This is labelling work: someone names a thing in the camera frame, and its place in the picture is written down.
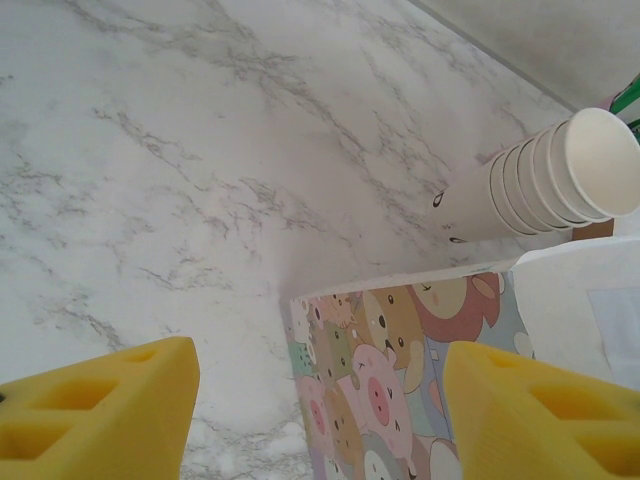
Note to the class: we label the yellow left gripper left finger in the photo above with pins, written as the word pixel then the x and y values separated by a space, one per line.
pixel 100 425

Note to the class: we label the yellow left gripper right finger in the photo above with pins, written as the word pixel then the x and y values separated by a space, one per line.
pixel 540 430

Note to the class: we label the cartoon animal print paper bag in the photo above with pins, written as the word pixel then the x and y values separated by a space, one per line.
pixel 380 350

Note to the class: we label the white paper cup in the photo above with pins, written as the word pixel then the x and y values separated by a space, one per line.
pixel 511 180
pixel 465 210
pixel 542 165
pixel 498 187
pixel 600 160
pixel 526 172

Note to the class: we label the green white wrapped stick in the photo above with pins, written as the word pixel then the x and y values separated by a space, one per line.
pixel 629 97

